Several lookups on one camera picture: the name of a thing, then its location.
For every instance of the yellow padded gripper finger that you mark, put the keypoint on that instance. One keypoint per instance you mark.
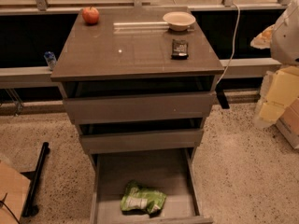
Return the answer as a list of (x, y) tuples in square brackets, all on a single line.
[(278, 91), (263, 39)]

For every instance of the green rice chip bag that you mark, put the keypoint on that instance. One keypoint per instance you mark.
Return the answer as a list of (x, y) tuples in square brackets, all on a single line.
[(140, 197)]

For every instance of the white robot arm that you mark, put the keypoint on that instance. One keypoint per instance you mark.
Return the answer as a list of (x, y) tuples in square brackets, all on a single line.
[(284, 46)]

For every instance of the top drawer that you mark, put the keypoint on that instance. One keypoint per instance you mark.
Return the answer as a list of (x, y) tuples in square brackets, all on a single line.
[(139, 107)]

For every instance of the grey drawer cabinet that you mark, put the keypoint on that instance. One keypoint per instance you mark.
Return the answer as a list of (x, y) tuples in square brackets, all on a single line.
[(129, 53)]

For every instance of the middle drawer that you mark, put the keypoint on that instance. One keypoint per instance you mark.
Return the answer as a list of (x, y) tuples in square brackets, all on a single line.
[(125, 142)]

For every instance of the open bottom drawer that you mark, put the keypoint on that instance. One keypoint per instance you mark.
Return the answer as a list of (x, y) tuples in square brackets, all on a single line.
[(169, 171)]

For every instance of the cardboard box right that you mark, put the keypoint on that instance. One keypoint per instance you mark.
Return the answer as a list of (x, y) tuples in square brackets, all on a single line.
[(288, 124)]

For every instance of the black snack bar packet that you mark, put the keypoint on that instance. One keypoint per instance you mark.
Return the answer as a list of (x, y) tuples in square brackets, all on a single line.
[(179, 49)]

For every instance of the white bowl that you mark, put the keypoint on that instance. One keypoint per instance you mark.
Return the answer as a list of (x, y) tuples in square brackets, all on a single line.
[(179, 21)]

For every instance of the red apple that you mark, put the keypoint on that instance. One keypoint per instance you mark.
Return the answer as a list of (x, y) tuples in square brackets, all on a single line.
[(90, 15)]

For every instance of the plastic water bottle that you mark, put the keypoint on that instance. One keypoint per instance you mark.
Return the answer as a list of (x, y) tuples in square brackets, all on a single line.
[(50, 59)]

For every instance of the black metal pole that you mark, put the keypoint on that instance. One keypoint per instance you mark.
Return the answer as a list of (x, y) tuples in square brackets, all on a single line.
[(30, 209)]

